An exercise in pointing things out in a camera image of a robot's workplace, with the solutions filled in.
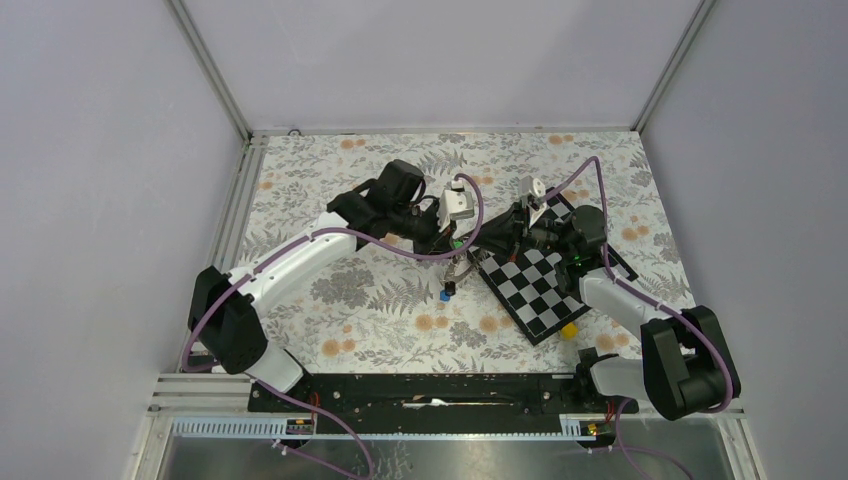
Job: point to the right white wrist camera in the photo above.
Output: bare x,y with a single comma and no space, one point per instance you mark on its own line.
531,193

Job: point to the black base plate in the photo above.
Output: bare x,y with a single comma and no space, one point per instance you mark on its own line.
438,403

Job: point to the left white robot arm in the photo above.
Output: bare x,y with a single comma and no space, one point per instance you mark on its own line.
227,308

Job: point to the yellow cube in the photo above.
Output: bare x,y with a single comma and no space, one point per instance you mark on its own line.
569,331

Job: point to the slotted cable duct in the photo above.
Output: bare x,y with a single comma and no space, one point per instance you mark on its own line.
296,428

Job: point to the black white checkerboard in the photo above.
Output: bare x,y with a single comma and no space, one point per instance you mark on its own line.
540,289

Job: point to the left aluminium frame post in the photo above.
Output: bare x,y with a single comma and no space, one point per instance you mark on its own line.
203,57

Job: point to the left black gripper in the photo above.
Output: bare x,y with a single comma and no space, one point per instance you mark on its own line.
436,242

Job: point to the aluminium frame post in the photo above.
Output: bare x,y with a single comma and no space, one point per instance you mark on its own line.
678,55
203,57

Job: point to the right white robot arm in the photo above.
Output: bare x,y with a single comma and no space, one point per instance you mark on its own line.
685,366

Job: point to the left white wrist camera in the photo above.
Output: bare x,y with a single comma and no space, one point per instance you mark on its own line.
457,202

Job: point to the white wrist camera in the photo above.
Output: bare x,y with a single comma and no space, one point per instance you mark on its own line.
457,202
531,193

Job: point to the right aluminium frame post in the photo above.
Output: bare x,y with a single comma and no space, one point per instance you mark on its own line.
678,55

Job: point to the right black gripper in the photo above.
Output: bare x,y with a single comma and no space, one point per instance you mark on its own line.
506,233

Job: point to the floral patterned mat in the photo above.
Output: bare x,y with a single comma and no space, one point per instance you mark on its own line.
379,312

